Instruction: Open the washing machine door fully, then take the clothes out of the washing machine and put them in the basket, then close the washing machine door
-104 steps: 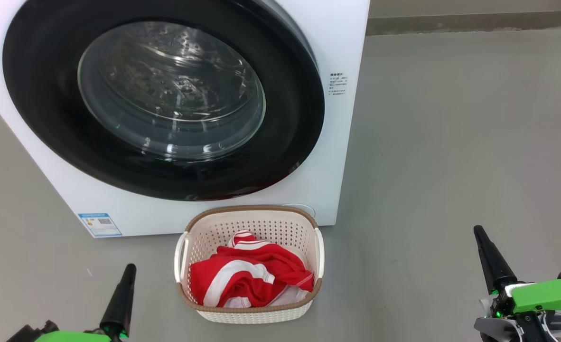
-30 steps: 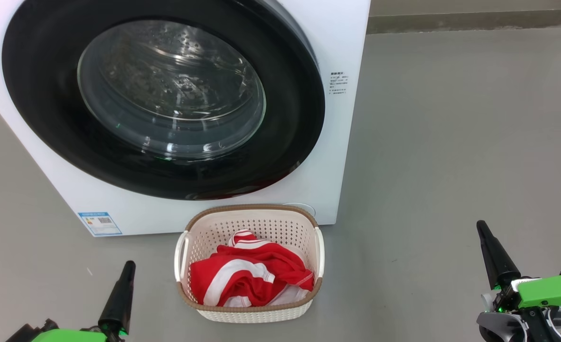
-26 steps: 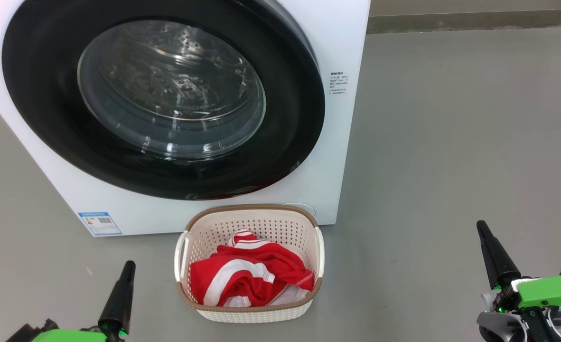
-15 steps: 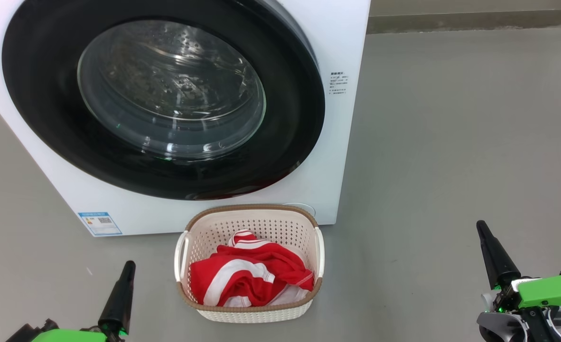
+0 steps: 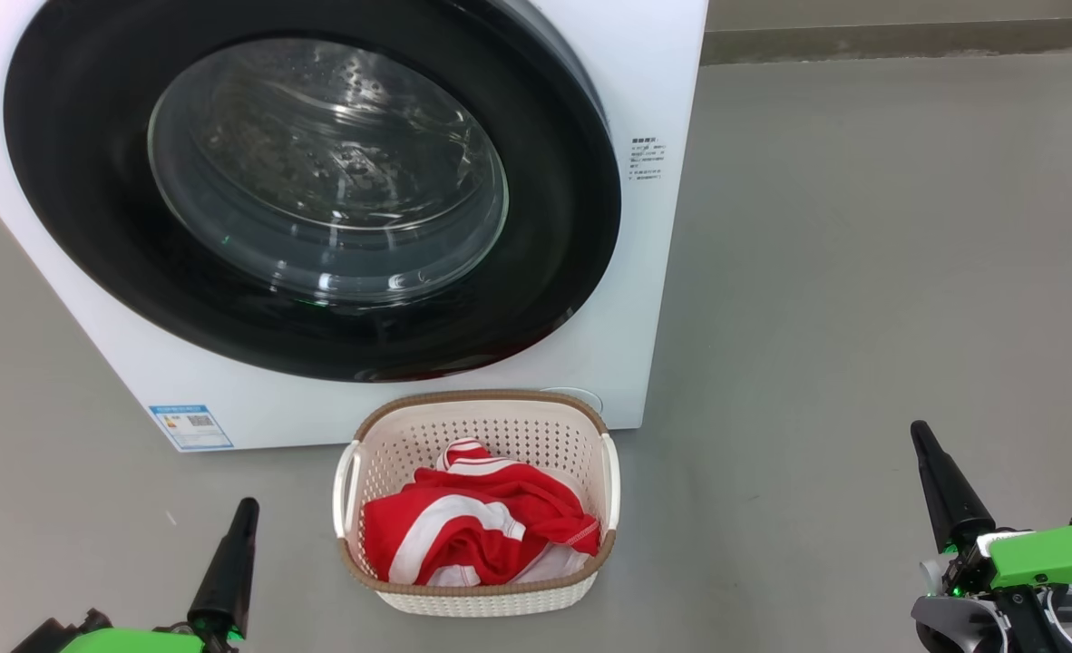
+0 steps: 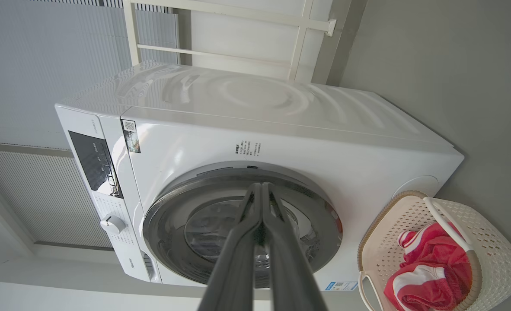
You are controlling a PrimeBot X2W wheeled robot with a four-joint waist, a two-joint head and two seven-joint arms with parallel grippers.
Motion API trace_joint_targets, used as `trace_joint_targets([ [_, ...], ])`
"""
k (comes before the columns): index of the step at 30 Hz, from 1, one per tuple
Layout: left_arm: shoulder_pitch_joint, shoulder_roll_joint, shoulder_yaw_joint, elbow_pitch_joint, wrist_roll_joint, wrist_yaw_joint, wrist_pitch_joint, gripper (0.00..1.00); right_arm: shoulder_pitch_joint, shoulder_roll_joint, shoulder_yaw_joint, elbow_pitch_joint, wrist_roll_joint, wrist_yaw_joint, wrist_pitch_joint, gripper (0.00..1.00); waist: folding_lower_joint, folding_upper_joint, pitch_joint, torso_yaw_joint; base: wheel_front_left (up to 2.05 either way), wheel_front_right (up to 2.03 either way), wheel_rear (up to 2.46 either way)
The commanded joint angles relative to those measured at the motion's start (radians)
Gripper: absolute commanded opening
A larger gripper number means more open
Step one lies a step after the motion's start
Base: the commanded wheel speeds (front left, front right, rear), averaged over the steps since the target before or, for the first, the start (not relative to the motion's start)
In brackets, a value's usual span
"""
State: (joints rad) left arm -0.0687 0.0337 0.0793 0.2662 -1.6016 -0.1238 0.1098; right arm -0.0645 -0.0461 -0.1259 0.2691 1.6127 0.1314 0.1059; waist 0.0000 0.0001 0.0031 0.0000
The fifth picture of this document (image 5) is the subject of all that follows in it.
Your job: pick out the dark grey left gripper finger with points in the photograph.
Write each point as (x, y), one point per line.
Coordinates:
(228, 571)

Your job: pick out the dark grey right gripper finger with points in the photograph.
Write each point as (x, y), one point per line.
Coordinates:
(953, 499)

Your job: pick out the cream perforated laundry basket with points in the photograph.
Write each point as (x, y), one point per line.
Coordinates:
(482, 599)

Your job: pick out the blue energy label sticker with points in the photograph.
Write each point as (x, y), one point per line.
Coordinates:
(191, 428)

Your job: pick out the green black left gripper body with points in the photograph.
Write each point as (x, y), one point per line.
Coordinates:
(137, 642)

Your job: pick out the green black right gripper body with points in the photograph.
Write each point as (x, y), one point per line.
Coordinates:
(1053, 555)

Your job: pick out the round white filter cover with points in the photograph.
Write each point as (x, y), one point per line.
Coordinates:
(581, 397)

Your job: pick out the white front-load washing machine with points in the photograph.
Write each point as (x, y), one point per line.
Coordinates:
(654, 272)

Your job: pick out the red white striped garment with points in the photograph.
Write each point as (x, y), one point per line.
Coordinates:
(463, 535)

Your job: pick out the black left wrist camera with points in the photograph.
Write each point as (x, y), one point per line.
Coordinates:
(42, 640)

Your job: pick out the printed text notice label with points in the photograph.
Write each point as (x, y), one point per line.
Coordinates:
(647, 158)

